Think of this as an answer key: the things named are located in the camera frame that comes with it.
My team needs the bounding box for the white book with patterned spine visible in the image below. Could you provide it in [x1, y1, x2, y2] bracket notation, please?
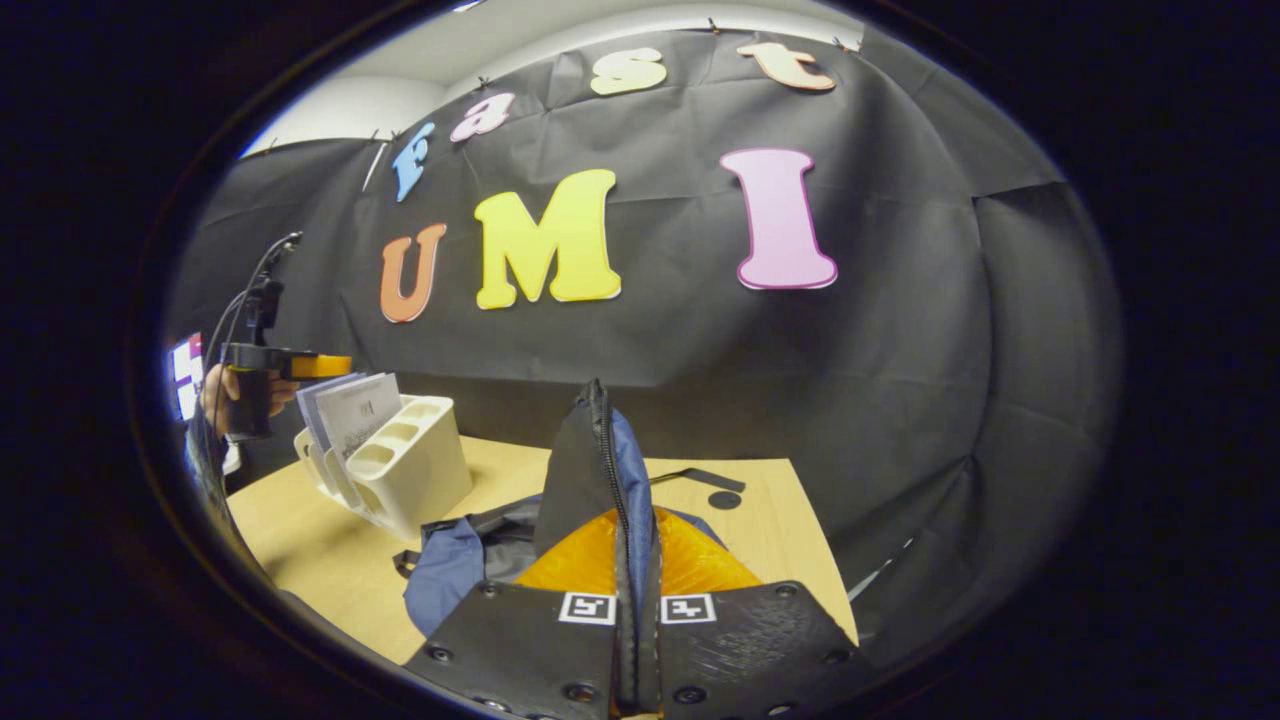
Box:
[314, 372, 404, 462]

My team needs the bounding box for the blue schoolbag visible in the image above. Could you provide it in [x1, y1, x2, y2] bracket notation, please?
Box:
[393, 378, 747, 641]

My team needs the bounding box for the bright computer screen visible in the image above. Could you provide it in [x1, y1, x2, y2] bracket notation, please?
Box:
[168, 333, 207, 422]

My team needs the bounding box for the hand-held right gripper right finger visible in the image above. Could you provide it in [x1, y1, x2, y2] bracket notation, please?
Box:
[637, 506, 879, 720]

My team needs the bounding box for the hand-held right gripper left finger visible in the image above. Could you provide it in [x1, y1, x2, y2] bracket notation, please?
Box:
[405, 508, 638, 720]

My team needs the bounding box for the white plastic bookshelf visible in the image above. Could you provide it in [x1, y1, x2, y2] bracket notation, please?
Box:
[293, 394, 474, 542]

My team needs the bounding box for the grey book with black print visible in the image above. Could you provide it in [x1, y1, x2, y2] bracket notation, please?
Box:
[296, 373, 366, 453]

